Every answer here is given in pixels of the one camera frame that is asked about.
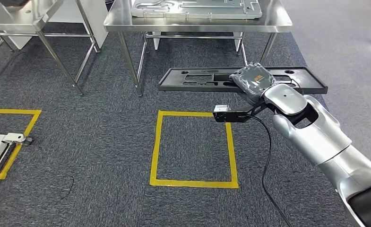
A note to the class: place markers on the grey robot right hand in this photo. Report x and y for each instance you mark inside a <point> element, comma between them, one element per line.
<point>254,81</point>

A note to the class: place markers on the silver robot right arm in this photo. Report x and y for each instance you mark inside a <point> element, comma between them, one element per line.
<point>313,137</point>

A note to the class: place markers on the stainless steel workbench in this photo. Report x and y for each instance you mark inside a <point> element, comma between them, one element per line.
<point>119,22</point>

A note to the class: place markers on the grey stamped metal panel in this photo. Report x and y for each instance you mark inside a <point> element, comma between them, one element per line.
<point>204,7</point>

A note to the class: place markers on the yellow floor tape square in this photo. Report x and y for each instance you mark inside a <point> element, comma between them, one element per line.
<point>194,184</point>
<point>13,111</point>

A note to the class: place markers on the stainless steel side table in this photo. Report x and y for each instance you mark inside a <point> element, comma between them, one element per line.
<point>16,18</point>

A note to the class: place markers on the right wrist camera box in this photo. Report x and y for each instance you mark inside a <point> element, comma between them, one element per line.
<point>229,116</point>

